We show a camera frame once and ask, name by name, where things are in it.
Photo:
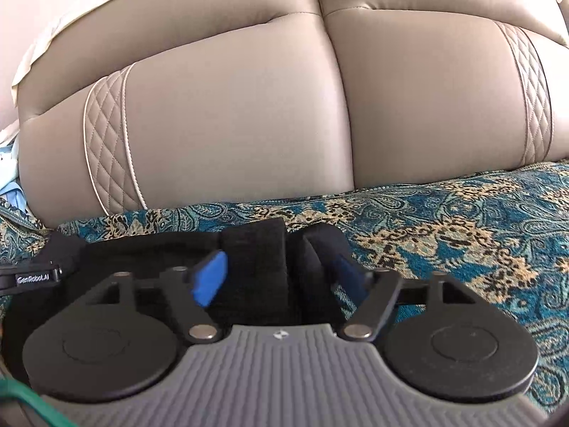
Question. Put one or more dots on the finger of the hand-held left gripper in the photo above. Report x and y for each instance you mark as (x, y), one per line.
(33, 276)

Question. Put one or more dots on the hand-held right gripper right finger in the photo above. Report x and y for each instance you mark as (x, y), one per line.
(351, 275)

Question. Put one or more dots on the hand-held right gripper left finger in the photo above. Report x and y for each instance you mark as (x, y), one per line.
(209, 284)

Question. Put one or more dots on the black pants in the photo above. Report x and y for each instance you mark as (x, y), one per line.
(253, 253)

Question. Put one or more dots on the light blue cloth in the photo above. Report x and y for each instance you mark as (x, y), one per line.
(11, 195)

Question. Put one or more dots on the teal patterned blanket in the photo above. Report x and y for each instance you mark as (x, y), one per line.
(466, 231)

